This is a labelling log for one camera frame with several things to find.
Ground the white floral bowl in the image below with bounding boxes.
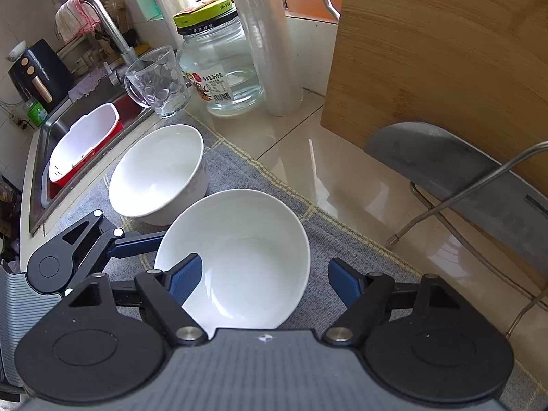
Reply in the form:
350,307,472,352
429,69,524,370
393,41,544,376
154,189,310,335

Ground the steel kitchen sink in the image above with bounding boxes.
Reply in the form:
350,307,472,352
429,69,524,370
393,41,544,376
21,77,154,234

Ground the chrome kitchen faucet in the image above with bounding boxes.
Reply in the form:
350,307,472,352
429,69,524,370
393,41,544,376
81,0,138,66

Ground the grey teal checked mat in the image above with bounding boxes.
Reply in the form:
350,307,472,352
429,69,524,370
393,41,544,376
55,109,548,411

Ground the white colander basket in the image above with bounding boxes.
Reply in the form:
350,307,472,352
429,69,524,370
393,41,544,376
48,103,123,187

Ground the red wash basin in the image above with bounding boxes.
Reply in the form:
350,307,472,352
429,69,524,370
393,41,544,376
45,95,142,199

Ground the clear glass mug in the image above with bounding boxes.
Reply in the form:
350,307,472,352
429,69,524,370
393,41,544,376
124,46,190,118

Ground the black air fryer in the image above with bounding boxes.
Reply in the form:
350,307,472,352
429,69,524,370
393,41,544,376
7,39,74,111

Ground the glass jar yellow lid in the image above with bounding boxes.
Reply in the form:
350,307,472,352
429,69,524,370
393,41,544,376
173,0,263,118

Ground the pink white dishcloth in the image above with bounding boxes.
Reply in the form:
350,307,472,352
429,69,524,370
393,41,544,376
55,0,100,45

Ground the bamboo cutting board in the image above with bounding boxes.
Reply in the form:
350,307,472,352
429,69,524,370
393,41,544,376
319,0,548,185

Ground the tall plastic wrap roll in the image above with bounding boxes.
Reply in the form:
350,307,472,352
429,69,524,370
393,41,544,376
235,0,304,117

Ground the metal wire board rack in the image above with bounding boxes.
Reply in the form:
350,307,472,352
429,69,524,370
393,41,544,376
385,141,547,339

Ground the black handled cleaver knife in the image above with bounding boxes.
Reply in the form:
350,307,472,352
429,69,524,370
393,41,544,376
364,122,547,276

